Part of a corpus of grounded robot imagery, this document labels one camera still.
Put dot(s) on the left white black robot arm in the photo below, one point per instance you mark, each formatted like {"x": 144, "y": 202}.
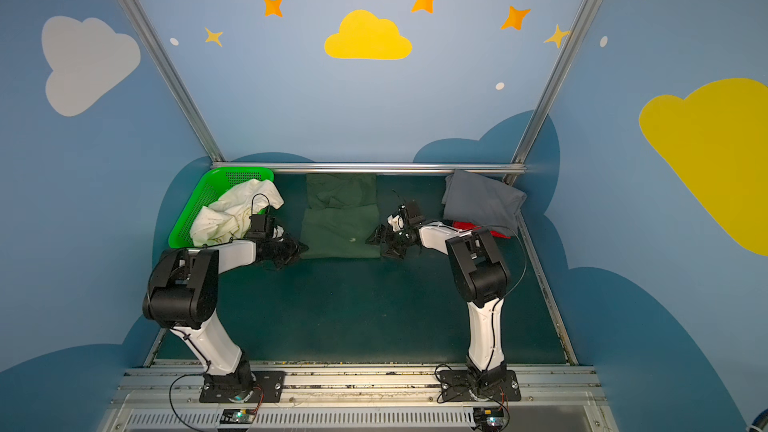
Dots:
{"x": 183, "y": 290}

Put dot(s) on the folded red t-shirt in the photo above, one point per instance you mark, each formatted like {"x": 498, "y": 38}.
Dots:
{"x": 465, "y": 226}

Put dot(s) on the right small circuit board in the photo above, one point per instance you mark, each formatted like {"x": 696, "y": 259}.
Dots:
{"x": 489, "y": 419}

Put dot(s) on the diagonal aluminium post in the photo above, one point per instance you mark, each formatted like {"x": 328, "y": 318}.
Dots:
{"x": 580, "y": 26}
{"x": 145, "y": 30}

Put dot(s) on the folded grey t-shirt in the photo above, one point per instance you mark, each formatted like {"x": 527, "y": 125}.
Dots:
{"x": 482, "y": 201}

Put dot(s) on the horizontal aluminium back rail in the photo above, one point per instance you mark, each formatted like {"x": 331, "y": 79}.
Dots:
{"x": 421, "y": 169}

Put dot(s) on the aluminium front mounting rail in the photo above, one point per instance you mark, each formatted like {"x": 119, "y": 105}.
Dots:
{"x": 358, "y": 397}

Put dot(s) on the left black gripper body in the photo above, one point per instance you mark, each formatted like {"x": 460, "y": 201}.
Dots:
{"x": 282, "y": 249}

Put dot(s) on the left small circuit board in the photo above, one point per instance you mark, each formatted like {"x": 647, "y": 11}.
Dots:
{"x": 237, "y": 417}

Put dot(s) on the green plastic basket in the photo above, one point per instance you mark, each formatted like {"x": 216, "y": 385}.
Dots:
{"x": 209, "y": 189}

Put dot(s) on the dark green t-shirt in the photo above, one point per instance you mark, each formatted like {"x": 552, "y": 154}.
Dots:
{"x": 342, "y": 213}

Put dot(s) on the cream white t-shirt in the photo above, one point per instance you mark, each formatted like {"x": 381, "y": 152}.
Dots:
{"x": 228, "y": 218}

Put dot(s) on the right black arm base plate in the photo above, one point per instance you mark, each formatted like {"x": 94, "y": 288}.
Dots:
{"x": 460, "y": 386}

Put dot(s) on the right diagonal aluminium post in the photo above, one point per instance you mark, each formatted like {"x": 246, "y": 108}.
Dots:
{"x": 580, "y": 26}

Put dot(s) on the left diagonal aluminium post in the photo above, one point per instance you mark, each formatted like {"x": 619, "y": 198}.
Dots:
{"x": 145, "y": 30}

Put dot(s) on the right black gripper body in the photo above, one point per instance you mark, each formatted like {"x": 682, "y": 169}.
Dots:
{"x": 392, "y": 239}

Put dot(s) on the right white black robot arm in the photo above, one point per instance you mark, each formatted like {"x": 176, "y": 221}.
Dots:
{"x": 479, "y": 273}

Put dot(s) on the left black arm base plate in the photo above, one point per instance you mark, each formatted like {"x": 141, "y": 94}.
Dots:
{"x": 270, "y": 385}

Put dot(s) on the small circuit board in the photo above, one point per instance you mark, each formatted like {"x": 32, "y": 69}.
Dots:
{"x": 489, "y": 419}
{"x": 237, "y": 417}

